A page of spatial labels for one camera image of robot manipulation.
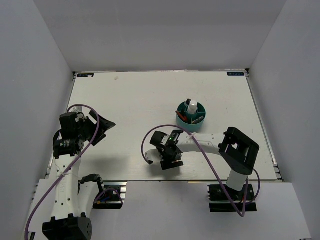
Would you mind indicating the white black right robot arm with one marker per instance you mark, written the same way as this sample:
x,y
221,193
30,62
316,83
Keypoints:
x,y
237,149

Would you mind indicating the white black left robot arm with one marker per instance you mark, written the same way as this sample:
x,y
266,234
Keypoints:
x,y
74,195

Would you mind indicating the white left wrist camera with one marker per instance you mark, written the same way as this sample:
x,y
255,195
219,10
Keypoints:
x,y
79,111

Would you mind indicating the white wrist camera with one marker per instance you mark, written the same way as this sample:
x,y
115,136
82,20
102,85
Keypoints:
x,y
153,156
79,111

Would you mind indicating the square eyeshadow palette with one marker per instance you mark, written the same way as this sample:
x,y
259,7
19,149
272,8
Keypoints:
x,y
198,120

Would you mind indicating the teal round organizer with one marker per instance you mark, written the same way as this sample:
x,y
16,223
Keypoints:
x,y
201,111

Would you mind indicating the dark table logo sticker left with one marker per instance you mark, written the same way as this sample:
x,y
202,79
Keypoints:
x,y
85,75

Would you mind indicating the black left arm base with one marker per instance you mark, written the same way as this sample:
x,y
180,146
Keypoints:
x,y
112,199

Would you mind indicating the dark table logo sticker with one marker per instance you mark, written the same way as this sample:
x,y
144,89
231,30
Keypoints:
x,y
235,73
85,75

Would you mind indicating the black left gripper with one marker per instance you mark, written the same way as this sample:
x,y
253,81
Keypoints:
x,y
104,125

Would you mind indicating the dark table logo sticker right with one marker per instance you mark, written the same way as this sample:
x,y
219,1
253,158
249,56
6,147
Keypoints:
x,y
235,73

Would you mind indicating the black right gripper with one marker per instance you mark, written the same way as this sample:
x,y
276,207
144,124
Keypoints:
x,y
167,164

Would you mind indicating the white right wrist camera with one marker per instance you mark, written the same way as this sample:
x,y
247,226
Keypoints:
x,y
153,156

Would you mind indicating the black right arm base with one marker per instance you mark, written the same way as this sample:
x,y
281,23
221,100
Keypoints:
x,y
219,203

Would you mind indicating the red lip gloss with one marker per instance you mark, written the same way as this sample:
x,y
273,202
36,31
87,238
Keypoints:
x,y
181,116

